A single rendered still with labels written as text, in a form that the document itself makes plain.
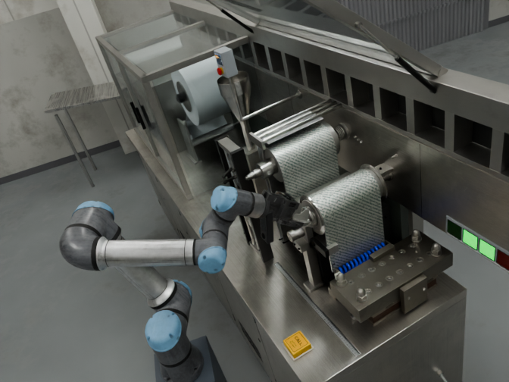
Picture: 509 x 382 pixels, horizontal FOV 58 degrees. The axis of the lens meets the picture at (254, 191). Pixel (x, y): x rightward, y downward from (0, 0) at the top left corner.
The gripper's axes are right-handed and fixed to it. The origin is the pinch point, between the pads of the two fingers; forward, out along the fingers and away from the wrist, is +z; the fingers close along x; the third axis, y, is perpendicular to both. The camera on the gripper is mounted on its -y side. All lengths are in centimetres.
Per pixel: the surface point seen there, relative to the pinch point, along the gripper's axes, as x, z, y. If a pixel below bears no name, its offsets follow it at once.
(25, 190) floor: 401, -23, -183
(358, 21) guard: -18, -29, 58
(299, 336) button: -12.9, 8.3, -36.2
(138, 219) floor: 247, 48, -124
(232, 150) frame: 31.4, -17.5, 9.4
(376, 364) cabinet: -30, 28, -33
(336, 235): -4.3, 11.7, -0.7
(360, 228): -4.3, 21.1, 3.5
